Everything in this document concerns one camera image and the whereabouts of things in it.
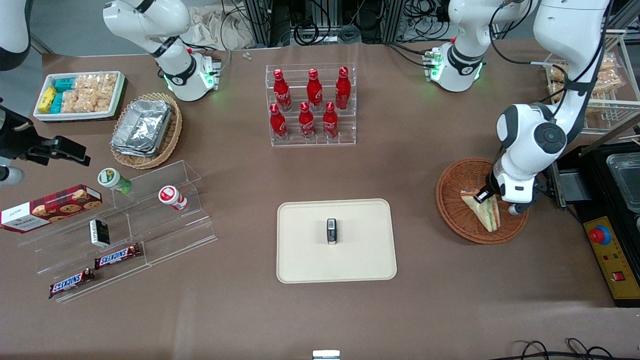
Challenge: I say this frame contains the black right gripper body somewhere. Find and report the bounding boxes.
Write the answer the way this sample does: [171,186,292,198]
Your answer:
[0,105,39,161]

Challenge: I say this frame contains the triangle sandwich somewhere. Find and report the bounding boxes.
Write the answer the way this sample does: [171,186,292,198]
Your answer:
[460,189,501,233]

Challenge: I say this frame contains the white rectangular snack tray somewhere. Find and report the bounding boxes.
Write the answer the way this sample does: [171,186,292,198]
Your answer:
[33,71,126,123]

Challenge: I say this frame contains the brown round wicker basket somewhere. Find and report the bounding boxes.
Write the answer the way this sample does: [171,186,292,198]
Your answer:
[435,157,529,245]

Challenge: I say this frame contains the tan oval wicker basket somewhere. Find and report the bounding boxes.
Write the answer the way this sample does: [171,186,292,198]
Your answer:
[110,92,183,170]

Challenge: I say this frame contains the beige plastic tray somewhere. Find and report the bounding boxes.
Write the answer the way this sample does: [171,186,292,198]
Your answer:
[276,198,398,284]

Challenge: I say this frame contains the clear bag of crackers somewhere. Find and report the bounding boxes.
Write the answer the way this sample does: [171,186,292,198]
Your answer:
[74,74,118,94]
[60,89,98,114]
[95,87,118,112]

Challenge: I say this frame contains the yellow snack pack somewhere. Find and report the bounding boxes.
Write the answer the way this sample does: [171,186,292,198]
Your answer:
[38,86,57,114]

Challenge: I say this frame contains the red tartan cookie box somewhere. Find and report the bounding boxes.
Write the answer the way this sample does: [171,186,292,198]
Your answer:
[0,184,103,234]

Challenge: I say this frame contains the green lidded drink bottle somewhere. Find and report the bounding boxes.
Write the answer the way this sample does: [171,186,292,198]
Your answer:
[97,167,133,195]

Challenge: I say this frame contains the stacked aluminium foil trays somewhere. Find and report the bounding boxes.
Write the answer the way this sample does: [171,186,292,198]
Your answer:
[111,99,174,158]

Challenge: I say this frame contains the small black white box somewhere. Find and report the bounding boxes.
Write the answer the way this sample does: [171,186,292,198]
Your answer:
[89,219,111,248]

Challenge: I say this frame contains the clear plastic container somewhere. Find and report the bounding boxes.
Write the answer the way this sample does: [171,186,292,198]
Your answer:
[606,152,640,214]

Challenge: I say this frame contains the snickers chocolate bar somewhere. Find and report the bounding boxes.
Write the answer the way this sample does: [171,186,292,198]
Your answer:
[94,243,142,271]
[48,268,96,299]

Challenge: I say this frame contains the red lidded drink bottle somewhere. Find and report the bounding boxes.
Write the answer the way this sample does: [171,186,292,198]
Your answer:
[158,185,189,211]

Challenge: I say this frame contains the clear acrylic stepped shelf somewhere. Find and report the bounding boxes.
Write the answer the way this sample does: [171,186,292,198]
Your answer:
[17,160,218,304]

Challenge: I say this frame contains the yellow emergency stop box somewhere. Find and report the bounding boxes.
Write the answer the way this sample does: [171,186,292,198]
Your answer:
[582,215,640,307]

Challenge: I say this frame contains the clear acrylic bottle rack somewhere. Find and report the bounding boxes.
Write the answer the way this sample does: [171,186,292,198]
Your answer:
[265,62,357,147]

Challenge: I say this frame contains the red cola bottle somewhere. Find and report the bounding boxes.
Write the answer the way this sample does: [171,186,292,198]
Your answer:
[273,69,293,112]
[298,102,316,140]
[322,101,340,140]
[335,66,352,110]
[306,68,324,112]
[269,103,289,141]

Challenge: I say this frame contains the beige crumpled cloth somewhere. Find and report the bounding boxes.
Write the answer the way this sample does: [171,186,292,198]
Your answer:
[187,5,254,51]

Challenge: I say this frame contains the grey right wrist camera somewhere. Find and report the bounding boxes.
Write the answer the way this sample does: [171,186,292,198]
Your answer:
[0,166,25,187]

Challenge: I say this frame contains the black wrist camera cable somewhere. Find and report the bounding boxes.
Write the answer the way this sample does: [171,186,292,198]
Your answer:
[489,0,572,121]

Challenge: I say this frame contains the white wire basket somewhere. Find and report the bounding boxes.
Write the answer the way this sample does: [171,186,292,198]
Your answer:
[544,29,640,134]

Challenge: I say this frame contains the aluminium frame post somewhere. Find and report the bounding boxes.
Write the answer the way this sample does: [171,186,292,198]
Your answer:
[384,0,407,44]
[244,0,274,48]

